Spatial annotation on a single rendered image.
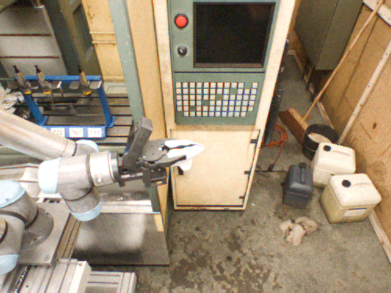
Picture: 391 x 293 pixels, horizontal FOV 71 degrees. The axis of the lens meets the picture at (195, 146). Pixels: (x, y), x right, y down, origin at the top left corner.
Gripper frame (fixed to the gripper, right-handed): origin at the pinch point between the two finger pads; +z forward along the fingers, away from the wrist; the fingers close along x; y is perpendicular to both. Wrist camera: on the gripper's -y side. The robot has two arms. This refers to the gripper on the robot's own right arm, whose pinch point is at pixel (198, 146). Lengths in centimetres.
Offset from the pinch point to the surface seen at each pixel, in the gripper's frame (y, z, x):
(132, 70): -7.3, -12.9, -31.6
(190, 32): -6, 13, -69
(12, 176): 71, -95, -89
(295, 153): 140, 131, -139
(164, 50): 2, 1, -76
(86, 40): 28, -50, -197
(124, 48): -14.5, -13.9, -30.8
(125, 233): 97, -34, -52
